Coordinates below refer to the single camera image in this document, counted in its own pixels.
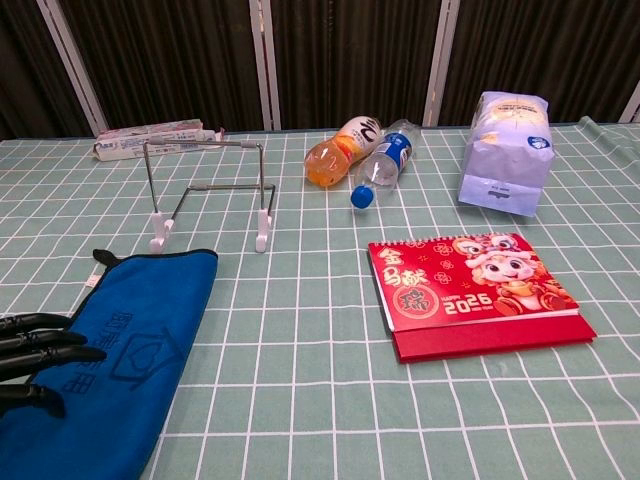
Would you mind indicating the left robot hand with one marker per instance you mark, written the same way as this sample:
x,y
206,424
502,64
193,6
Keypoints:
x,y
40,340

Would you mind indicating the black and blue towel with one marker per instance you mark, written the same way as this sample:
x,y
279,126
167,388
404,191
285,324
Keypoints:
x,y
150,310

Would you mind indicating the green checkered tablecloth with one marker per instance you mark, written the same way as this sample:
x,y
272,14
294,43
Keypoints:
x,y
320,410

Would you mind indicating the toothpaste box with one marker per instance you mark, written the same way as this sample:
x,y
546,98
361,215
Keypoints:
x,y
130,140

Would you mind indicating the orange drink bottle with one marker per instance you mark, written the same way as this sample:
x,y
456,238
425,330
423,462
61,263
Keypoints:
x,y
330,160

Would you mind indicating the clear bottle with blue cap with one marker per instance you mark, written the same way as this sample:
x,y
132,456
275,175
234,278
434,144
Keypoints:
x,y
385,160

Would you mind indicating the dark folding screen partition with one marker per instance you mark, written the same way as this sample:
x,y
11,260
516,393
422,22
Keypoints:
x,y
350,60

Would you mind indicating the red 2026 desk calendar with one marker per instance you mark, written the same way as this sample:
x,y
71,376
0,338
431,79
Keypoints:
x,y
475,285

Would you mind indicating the pale lavender paper bag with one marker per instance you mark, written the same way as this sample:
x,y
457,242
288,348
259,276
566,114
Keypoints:
x,y
505,160

